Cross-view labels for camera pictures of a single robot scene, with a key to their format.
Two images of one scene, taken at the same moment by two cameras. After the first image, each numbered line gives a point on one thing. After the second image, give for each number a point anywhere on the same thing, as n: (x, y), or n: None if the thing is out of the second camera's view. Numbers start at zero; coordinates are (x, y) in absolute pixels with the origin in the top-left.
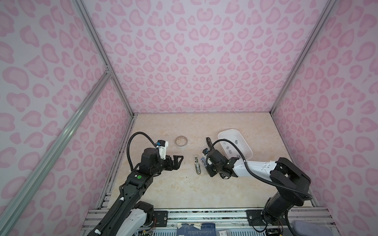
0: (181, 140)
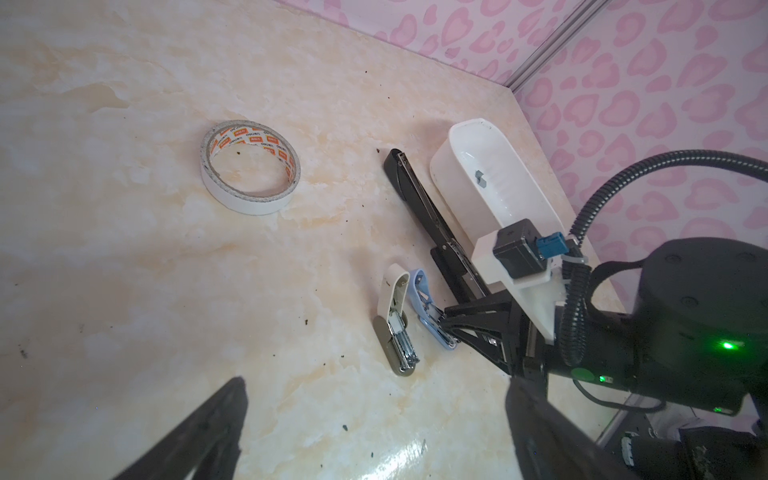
0: (240, 200)
